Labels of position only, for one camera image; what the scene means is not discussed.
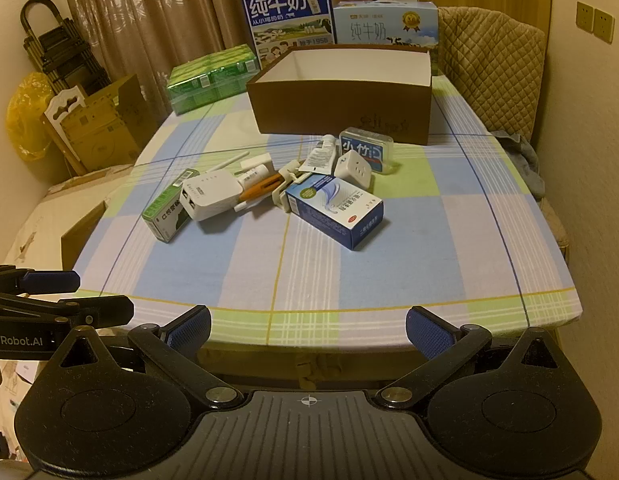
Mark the blue medicine box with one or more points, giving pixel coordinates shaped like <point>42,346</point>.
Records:
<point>334,210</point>

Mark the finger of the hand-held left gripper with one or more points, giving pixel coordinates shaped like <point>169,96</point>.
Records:
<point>49,278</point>
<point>89,310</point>

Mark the cardboard box with white flap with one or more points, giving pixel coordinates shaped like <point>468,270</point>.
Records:
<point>89,135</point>

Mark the small white bottle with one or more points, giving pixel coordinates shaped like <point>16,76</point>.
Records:
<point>254,176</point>

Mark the white cube power adapter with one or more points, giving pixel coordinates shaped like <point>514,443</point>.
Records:
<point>352,170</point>

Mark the beige printed sheet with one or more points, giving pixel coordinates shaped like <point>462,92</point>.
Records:
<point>39,225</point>

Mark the white eraser block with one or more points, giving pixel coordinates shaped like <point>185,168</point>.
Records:
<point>257,162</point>

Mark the wall socket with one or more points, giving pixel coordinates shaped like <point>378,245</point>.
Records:
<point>603,25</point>
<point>584,16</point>

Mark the white router with antenna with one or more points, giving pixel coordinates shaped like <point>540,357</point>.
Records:
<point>209,197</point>

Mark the brown cardboard storage box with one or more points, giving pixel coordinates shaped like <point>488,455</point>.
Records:
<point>339,110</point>

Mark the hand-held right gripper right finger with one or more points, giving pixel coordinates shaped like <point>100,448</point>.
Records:
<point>429,332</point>

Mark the green medicine box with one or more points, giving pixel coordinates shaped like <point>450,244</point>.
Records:
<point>164,220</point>

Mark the yellow plastic bag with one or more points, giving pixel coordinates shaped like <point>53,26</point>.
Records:
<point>26,120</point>

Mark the light blue milk carton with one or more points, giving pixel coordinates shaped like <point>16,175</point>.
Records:
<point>369,25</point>

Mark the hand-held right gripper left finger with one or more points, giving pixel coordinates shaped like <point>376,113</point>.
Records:
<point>192,330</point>

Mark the plain brown cardboard box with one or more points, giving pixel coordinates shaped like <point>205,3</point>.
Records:
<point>134,105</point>

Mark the quilted beige chair cover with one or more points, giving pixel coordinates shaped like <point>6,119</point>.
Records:
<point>494,70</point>

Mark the dark blue milk carton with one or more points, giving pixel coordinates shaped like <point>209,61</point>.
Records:
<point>289,15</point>

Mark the green pack of drink cartons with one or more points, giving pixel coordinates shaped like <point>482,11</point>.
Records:
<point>209,80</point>

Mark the clear plastic case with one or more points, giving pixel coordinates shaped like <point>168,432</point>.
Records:
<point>369,145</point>

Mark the orange plastic tool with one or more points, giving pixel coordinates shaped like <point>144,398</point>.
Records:
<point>259,189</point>

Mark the folded black ladder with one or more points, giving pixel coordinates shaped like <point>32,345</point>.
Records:
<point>64,50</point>

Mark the white plastic clip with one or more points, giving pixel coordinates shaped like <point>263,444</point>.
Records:
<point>284,195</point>

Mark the grey cloth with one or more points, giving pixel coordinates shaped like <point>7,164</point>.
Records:
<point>527,160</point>

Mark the beige patterned curtain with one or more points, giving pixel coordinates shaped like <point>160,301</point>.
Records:
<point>139,10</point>

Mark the white ointment tube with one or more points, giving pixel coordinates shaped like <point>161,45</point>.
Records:
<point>317,157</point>

